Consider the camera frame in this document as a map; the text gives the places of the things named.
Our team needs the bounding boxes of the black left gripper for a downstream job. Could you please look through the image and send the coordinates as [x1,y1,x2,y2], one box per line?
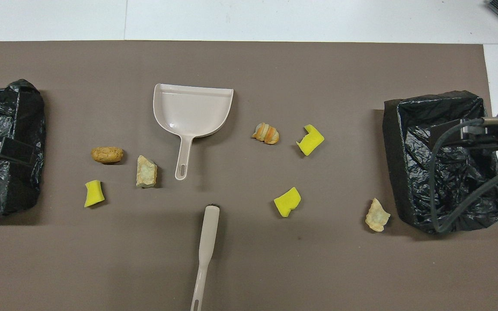
[0,137,29,163]

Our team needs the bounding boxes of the yellow sponge piece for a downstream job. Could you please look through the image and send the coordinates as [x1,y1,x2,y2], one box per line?
[296,124,325,156]
[273,187,302,218]
[84,180,105,208]

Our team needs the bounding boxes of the brown oval bread roll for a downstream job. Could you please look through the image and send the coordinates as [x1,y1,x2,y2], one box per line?
[91,146,125,164]

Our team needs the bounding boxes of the pale torn bread piece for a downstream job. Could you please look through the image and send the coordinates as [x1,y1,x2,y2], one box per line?
[136,155,158,189]

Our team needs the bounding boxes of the pale cracker piece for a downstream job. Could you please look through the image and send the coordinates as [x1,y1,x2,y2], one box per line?
[365,197,391,232]

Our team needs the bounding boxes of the beige plastic dustpan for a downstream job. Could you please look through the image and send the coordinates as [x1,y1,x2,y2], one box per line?
[153,83,234,181]

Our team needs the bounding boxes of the beige hand brush black bristles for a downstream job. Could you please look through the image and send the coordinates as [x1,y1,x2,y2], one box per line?
[190,205,220,311]

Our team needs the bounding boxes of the striped croissant piece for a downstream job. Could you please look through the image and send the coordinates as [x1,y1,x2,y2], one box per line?
[252,123,280,145]

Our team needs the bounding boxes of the bin lined with black bag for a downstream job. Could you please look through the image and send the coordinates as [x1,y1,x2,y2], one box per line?
[382,90,498,236]
[0,79,47,218]

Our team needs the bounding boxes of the large brown table mat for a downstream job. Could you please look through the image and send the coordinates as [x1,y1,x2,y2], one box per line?
[0,41,498,311]

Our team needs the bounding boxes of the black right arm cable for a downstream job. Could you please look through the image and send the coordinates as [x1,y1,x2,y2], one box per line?
[429,116,498,235]

